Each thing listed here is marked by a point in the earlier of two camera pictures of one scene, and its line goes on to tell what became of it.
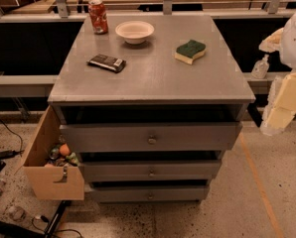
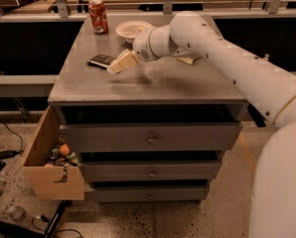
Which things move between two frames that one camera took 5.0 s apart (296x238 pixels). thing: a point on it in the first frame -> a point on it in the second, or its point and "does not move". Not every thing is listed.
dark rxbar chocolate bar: [107, 62] does not move
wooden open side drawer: [51, 181] does not move
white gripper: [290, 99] -> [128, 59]
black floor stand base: [1, 229] does not move
